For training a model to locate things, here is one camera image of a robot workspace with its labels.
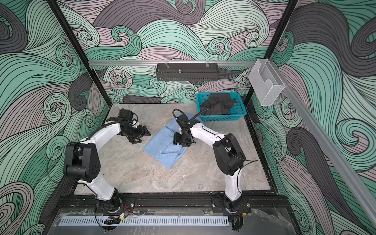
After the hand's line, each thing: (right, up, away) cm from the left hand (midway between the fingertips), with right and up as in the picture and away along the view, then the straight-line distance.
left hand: (147, 136), depth 89 cm
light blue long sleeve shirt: (+7, -7, +5) cm, 11 cm away
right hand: (+18, -5, +1) cm, 19 cm away
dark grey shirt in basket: (+49, +22, +20) cm, 57 cm away
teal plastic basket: (+65, +18, +22) cm, 71 cm away
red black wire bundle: (-12, -40, -18) cm, 45 cm away
